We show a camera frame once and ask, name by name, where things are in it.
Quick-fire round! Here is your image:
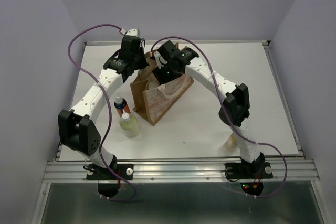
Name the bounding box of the orange spray bottle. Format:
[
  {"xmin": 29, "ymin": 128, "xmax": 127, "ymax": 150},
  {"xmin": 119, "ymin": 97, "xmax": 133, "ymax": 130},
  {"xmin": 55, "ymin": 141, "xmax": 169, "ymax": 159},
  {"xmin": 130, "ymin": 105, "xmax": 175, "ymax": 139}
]
[{"xmin": 113, "ymin": 93, "xmax": 131, "ymax": 117}]

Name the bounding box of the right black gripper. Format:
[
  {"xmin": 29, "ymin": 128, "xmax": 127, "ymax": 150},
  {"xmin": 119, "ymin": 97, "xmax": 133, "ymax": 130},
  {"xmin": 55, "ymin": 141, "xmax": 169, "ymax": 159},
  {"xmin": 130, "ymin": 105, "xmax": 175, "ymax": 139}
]
[{"xmin": 151, "ymin": 61, "xmax": 181, "ymax": 92}]

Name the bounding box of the green lotion bottle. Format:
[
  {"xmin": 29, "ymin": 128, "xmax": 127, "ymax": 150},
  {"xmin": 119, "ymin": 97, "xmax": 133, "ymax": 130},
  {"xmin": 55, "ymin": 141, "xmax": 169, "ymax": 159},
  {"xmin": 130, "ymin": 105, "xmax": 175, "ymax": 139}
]
[{"xmin": 119, "ymin": 112, "xmax": 140, "ymax": 138}]

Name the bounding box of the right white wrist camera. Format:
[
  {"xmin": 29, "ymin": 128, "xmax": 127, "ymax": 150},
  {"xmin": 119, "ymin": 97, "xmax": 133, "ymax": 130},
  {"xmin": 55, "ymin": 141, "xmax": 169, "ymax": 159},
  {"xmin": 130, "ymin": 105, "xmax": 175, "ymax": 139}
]
[{"xmin": 154, "ymin": 51, "xmax": 167, "ymax": 69}]

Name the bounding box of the purple cable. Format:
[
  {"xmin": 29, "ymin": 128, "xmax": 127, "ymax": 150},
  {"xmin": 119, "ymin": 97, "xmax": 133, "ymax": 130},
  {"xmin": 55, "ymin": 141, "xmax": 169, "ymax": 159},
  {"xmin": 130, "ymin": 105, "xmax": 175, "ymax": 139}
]
[
  {"xmin": 67, "ymin": 24, "xmax": 137, "ymax": 202},
  {"xmin": 151, "ymin": 37, "xmax": 287, "ymax": 200}
]

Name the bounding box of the yellow clear liquid bottle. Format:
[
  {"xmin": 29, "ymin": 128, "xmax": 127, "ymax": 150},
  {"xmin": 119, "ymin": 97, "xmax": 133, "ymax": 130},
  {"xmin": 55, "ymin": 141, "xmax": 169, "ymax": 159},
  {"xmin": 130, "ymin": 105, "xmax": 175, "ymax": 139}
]
[{"xmin": 224, "ymin": 132, "xmax": 248, "ymax": 152}]

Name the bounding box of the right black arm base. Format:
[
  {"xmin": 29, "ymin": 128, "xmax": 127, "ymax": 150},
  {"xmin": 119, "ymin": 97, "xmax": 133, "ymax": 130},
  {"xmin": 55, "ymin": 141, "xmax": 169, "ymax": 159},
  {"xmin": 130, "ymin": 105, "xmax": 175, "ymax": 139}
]
[{"xmin": 224, "ymin": 162, "xmax": 273, "ymax": 197}]

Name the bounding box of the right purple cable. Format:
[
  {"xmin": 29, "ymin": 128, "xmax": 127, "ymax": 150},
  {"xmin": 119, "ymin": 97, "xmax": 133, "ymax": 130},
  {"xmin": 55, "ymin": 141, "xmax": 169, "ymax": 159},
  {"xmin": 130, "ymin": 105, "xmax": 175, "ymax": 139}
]
[{"xmin": 151, "ymin": 37, "xmax": 287, "ymax": 200}]

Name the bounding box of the brown canvas tote bag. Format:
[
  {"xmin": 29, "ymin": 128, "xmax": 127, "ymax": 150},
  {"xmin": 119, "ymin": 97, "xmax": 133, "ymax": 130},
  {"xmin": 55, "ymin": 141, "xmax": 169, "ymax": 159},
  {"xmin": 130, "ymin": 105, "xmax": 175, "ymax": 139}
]
[{"xmin": 130, "ymin": 50, "xmax": 194, "ymax": 126}]

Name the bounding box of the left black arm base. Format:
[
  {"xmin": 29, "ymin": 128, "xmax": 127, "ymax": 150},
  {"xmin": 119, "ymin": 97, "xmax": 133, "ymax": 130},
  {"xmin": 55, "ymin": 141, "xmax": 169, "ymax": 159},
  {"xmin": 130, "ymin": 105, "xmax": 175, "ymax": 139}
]
[{"xmin": 83, "ymin": 163, "xmax": 134, "ymax": 201}]

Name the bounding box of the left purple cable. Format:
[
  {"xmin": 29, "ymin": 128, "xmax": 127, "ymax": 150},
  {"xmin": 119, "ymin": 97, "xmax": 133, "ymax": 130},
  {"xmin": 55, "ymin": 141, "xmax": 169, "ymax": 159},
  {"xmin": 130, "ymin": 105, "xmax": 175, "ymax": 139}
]
[{"xmin": 67, "ymin": 24, "xmax": 137, "ymax": 202}]

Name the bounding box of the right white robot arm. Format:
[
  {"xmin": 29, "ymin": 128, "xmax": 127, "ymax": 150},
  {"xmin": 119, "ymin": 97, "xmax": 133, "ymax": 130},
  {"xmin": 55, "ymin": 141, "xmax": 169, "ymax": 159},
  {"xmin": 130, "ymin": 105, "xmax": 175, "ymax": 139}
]
[{"xmin": 151, "ymin": 37, "xmax": 265, "ymax": 179}]

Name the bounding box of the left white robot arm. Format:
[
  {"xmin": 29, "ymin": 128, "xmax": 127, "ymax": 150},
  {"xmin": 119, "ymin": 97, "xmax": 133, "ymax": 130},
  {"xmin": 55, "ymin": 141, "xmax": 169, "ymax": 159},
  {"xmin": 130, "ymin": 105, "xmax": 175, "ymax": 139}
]
[{"xmin": 58, "ymin": 33, "xmax": 148, "ymax": 179}]

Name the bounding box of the aluminium front rail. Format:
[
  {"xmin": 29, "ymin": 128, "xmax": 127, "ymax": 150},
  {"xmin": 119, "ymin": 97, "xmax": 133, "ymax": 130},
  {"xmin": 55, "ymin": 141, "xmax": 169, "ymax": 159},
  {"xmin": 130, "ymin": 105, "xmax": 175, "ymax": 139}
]
[{"xmin": 43, "ymin": 158, "xmax": 320, "ymax": 184}]

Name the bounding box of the white bottle black cap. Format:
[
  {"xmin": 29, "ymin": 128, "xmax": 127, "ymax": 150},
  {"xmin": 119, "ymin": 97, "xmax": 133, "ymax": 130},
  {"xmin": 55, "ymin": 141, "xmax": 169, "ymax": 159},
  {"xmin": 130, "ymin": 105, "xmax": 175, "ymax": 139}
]
[{"xmin": 148, "ymin": 81, "xmax": 159, "ymax": 90}]

